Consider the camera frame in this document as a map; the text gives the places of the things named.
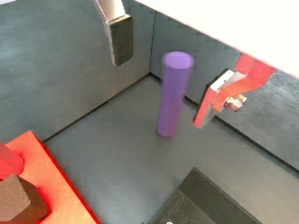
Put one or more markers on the pink round peg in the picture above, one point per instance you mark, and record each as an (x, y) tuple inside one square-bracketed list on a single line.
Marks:
[(11, 162)]

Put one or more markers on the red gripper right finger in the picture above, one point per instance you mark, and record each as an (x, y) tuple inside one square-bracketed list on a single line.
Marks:
[(224, 92)]

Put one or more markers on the red peg board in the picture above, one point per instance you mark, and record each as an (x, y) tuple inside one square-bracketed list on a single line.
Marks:
[(41, 170)]

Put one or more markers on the black curved holder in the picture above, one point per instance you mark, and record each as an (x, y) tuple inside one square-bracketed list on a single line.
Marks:
[(200, 203)]

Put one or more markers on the brown hexagonal peg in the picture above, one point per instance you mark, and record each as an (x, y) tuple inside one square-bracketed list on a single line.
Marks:
[(21, 203)]

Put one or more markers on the purple round peg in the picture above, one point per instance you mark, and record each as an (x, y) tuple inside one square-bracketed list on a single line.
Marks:
[(178, 64)]

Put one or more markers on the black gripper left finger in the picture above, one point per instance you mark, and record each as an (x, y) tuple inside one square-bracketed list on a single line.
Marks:
[(119, 29)]

